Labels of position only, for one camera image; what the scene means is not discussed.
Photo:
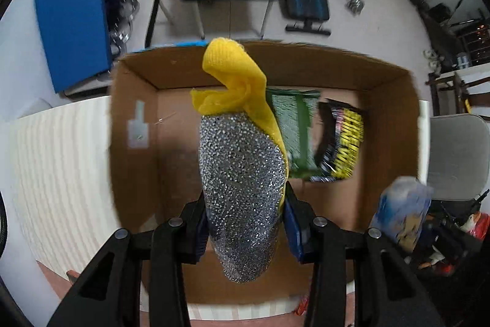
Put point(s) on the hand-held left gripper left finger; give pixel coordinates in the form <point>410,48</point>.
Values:
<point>200,235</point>

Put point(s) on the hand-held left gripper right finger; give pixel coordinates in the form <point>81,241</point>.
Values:
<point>294,231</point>

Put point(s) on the yellow silver scrub sponge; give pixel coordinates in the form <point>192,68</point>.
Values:
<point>240,173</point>

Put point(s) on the cardboard box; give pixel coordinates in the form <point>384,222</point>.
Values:
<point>264,127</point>

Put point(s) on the black yellow packet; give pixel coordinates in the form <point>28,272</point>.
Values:
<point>340,145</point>

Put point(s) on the green scouring pad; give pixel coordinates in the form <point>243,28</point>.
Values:
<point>296,131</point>

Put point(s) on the blue plastic bag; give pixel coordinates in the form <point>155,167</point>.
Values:
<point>402,214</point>

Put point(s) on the white striped mat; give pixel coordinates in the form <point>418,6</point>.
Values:
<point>61,181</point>

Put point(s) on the grey chair seat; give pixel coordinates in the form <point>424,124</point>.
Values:
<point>457,158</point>

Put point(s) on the red bag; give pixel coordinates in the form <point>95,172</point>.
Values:
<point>478,225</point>

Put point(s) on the blue folder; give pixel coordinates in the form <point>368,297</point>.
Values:
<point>72,26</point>

